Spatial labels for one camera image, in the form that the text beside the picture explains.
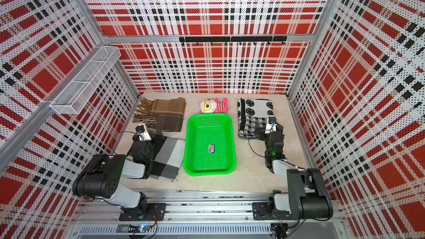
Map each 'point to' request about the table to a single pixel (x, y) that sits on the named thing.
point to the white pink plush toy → (208, 105)
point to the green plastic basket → (210, 144)
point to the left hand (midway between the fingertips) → (154, 126)
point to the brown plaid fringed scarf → (167, 114)
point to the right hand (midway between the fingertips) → (268, 120)
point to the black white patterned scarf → (250, 111)
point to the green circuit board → (140, 228)
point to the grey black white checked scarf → (167, 157)
